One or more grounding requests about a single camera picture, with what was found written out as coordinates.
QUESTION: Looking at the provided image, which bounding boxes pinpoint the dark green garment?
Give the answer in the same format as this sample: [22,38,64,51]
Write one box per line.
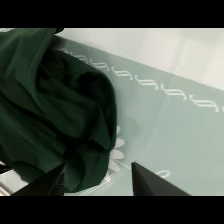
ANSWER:
[0,27,118,194]

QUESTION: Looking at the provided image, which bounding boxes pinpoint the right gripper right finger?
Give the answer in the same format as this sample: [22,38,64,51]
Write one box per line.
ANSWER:
[130,161,192,197]

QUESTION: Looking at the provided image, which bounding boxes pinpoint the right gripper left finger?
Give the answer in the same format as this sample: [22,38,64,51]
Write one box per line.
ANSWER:
[13,162,68,197]

